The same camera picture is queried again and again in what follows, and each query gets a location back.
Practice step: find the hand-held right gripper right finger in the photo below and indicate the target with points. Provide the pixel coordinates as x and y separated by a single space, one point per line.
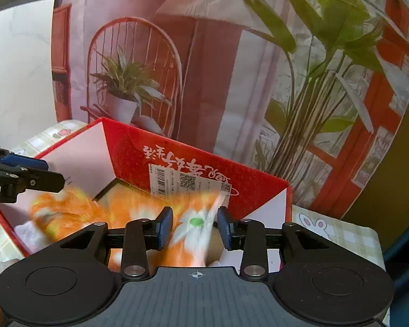
225 229

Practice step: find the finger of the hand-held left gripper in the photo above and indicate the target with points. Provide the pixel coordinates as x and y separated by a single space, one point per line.
44 181
24 160

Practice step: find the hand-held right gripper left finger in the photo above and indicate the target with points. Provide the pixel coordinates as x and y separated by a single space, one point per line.
165 227

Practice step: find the white plastic bag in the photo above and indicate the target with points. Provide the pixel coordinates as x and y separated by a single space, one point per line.
34 236

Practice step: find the red strawberry print box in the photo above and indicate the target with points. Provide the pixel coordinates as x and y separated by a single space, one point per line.
136 163

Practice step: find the green checked tablecloth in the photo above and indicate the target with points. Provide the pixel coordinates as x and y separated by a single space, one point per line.
337 231

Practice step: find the teal curtain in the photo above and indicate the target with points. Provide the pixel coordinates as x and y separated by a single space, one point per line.
407 262

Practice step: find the printed wall backdrop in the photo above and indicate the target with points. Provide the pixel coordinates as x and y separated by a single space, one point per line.
225 75

